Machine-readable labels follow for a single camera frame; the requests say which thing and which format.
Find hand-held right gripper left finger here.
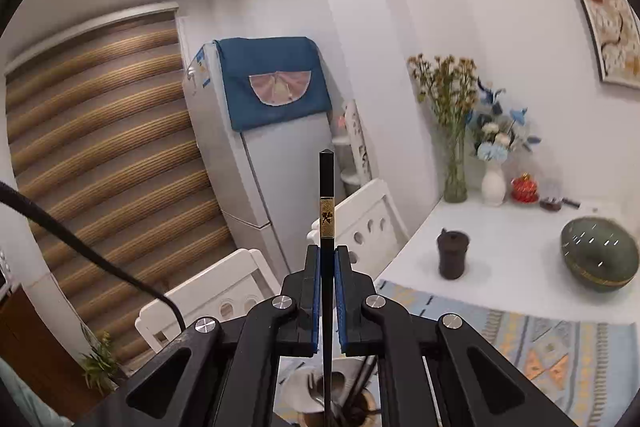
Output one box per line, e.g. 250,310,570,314
75,245,321,427

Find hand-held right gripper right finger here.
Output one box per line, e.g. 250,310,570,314
334,245,576,427

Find wooden utensil holder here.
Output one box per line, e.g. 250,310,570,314
299,384,382,427

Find white dining chair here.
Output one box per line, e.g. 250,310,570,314
135,248,283,355
307,179,411,278

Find white refrigerator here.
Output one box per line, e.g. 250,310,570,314
181,38,351,258

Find dark brown lidded cup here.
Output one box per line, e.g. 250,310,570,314
436,227,471,281

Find white corner shelf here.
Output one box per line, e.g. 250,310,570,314
330,99,373,200

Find glass vase yellow flowers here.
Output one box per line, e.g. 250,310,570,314
406,53,480,204

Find white vase blue flowers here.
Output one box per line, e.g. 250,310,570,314
467,79,543,208

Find red lidded teacup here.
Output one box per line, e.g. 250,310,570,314
510,173,541,204

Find green potted plant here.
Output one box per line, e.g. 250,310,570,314
80,332,126,395

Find small metal stand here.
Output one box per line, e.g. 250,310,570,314
539,192,583,212

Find patterned blue tablecloth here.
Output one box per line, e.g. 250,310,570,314
372,279,640,415

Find dark green bowl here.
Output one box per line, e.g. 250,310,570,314
560,216,640,293

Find striped brown window blind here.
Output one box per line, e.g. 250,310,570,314
5,4,238,368

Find wooden cabinet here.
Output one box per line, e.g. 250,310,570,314
0,284,121,423

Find person's teal quilted jacket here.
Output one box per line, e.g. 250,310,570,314
0,357,71,427

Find white microwave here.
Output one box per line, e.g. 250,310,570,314
0,247,13,303

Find black cable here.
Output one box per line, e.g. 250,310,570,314
0,179,187,333

